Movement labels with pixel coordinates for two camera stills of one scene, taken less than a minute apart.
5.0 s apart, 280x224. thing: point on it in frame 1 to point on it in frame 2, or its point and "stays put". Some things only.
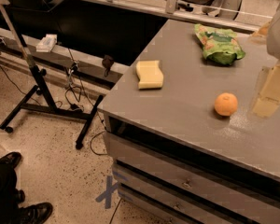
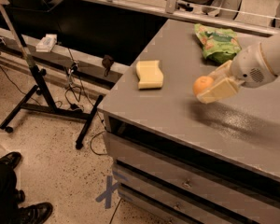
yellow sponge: x=149 y=75 stays put
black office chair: x=224 y=0 stays put
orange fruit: x=225 y=104 to x=202 y=83
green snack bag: x=219 y=46 stays put
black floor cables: x=73 y=95 stays put
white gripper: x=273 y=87 to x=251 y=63
